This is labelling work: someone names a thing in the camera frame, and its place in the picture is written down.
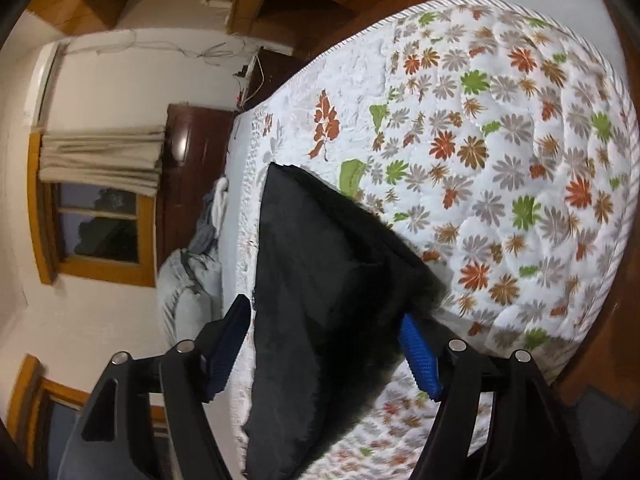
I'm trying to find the white wall cable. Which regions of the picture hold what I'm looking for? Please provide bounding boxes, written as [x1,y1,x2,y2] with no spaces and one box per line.
[65,30,251,66]

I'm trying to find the dark wooden headboard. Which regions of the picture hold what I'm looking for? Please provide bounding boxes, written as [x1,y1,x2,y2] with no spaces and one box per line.
[156,103,240,273]

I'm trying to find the grey pillow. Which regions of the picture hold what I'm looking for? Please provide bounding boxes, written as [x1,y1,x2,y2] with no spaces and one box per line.
[157,249,223,346]

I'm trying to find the floral quilted mattress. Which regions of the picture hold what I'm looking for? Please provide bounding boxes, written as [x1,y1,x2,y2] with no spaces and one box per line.
[220,0,632,480]

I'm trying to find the beige curtain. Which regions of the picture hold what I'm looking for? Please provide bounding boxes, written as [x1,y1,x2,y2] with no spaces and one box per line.
[39,126,166,198]

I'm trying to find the black pants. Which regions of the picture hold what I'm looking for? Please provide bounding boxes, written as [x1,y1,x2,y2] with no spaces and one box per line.
[241,161,451,480]

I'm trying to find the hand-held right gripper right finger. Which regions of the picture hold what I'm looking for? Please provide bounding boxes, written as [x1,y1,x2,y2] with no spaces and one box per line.
[398,312,583,480]

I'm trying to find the blue jeans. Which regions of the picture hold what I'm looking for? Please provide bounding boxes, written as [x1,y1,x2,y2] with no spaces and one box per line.
[187,177,231,261]

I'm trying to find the wooden framed window with curtain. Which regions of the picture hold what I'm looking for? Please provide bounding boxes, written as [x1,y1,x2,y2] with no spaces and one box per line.
[27,132,158,288]

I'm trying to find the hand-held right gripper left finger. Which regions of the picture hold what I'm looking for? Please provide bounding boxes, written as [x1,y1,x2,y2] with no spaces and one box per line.
[57,294,251,480]

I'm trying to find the dark wooden bedside table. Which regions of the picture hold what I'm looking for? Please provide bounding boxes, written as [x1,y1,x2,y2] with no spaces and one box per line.
[235,47,321,111]

